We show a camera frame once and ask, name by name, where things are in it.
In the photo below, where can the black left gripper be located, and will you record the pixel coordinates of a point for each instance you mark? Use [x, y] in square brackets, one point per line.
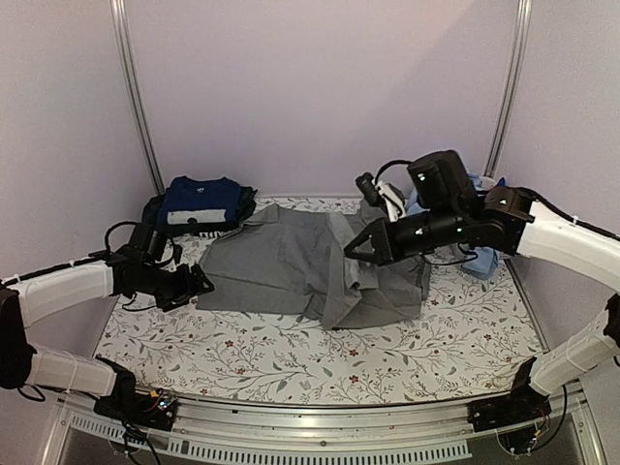
[187, 289]

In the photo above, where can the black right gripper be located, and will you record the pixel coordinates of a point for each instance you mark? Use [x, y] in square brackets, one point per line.
[386, 247]

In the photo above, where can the grey button-up shirt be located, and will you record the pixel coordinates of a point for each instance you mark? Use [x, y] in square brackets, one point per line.
[289, 262]

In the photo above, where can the right robot arm white sleeves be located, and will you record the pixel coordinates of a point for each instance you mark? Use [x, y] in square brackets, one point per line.
[518, 221]

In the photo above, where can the robot arm white sleeves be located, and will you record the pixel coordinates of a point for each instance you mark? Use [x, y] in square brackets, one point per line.
[35, 297]
[518, 221]

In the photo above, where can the dark green plaid garment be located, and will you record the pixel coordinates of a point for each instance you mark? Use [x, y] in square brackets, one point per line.
[245, 208]

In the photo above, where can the light blue shirt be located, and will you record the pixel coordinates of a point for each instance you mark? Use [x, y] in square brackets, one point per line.
[480, 262]

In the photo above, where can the floral patterned table cloth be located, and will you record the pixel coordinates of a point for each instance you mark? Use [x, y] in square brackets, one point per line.
[468, 340]

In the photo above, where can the left robot arm white sleeves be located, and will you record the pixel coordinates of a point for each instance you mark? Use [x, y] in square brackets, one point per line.
[35, 297]

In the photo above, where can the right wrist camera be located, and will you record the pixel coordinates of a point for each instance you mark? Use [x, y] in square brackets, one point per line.
[383, 195]

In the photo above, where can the right aluminium frame post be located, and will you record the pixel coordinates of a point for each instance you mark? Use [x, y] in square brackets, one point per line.
[518, 51]

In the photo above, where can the aluminium frame post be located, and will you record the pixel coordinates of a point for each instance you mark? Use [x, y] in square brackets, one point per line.
[518, 51]
[130, 74]

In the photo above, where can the aluminium front rail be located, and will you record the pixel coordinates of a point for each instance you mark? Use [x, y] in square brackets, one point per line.
[215, 431]

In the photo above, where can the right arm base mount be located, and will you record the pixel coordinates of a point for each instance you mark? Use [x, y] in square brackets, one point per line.
[521, 403]

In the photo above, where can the left aluminium frame post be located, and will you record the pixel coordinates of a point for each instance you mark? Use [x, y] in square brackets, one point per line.
[130, 74]

